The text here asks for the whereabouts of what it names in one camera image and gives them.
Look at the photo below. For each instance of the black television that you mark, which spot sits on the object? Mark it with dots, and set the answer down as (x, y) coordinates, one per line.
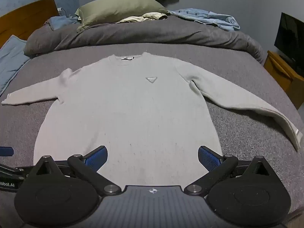
(292, 38)

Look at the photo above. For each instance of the grey bed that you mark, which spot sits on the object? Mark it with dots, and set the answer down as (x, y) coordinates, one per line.
(249, 133)

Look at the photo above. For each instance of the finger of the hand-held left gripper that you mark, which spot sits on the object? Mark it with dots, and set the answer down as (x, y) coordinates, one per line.
(6, 151)

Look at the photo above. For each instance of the light blue quilted blanket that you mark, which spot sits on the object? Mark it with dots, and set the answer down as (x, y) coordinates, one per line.
(10, 59)

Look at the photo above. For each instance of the wooden television stand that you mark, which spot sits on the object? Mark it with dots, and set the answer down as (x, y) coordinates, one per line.
(282, 76)

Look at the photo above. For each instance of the light grey sweater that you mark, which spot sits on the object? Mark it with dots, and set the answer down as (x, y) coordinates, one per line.
(133, 111)

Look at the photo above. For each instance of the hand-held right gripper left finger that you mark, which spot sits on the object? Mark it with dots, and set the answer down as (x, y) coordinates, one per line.
(95, 158)

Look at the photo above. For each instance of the dark grey duvet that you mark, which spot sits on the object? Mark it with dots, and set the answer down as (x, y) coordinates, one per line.
(142, 32)

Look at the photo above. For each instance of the cream garment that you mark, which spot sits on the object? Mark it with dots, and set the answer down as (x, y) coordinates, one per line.
(135, 18)

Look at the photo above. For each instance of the light blue denim shirt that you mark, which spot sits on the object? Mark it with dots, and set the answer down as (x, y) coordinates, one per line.
(209, 19)

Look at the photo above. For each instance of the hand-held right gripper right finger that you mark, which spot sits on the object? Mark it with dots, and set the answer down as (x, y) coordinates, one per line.
(209, 158)

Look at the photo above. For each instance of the blue cloth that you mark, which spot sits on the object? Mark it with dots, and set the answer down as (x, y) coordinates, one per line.
(61, 22)

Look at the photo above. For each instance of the wooden headboard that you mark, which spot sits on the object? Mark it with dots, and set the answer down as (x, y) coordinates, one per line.
(21, 21)

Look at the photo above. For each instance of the olive green pillow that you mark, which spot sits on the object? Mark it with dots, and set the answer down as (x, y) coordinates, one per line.
(118, 8)

